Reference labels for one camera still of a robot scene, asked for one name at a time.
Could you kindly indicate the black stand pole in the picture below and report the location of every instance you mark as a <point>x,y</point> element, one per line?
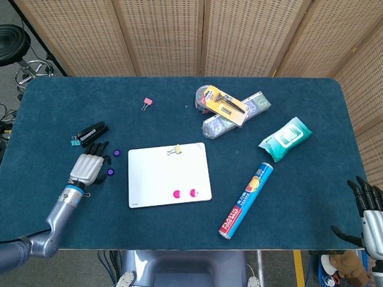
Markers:
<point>45,52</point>

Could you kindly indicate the blue felt table cover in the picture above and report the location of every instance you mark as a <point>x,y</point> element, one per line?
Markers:
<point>269,209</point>

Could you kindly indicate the brown plush toy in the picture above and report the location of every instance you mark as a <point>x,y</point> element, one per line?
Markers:
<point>350,267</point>

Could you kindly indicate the wrapped row of tissue packs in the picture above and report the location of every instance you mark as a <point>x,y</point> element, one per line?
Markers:
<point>215,127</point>

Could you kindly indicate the purple round magnet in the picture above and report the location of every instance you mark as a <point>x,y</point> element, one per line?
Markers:
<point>110,172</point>
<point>116,153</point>

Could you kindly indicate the blue plastic crate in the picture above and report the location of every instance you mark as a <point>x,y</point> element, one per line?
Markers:
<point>320,276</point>

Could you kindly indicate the razor in yellow blister pack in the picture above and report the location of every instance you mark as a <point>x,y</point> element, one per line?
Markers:
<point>224,104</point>

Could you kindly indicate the pink binder clip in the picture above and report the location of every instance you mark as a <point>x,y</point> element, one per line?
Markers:
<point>147,101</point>

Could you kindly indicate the green binder clip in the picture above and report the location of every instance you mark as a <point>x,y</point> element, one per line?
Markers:
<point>74,143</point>

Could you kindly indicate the white magnetic board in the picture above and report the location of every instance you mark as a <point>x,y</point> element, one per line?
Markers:
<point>161,173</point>

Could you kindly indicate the pink round magnet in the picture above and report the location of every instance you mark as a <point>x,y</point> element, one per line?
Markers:
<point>177,194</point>
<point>194,193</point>

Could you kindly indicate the yellow binder clip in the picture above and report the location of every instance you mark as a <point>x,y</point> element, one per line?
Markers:
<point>88,195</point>
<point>177,149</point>

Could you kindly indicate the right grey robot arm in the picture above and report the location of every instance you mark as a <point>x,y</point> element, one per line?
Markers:
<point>379,270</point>

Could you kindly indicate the black stapler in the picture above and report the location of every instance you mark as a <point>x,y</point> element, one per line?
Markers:
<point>92,133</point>

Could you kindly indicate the white table leg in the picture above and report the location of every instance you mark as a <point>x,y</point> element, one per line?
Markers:
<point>259,266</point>

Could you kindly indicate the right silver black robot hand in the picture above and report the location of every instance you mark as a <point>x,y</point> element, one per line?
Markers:
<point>374,230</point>

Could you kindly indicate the green wet wipes pack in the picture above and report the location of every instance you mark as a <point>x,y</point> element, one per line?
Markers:
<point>284,139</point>

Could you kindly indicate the blue plastic food wrap roll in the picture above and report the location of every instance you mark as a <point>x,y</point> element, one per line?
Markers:
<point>248,197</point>

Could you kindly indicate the black round stool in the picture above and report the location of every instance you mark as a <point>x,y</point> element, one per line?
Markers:
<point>12,42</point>

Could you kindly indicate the clear box of binder clips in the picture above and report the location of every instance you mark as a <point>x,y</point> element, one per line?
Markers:
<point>199,101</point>

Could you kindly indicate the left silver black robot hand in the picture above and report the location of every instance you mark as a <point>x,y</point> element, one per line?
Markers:
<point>86,169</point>

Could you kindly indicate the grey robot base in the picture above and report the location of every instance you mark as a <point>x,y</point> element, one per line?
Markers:
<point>185,269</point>

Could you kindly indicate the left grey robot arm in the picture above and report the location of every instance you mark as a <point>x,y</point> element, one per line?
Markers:
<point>60,209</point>

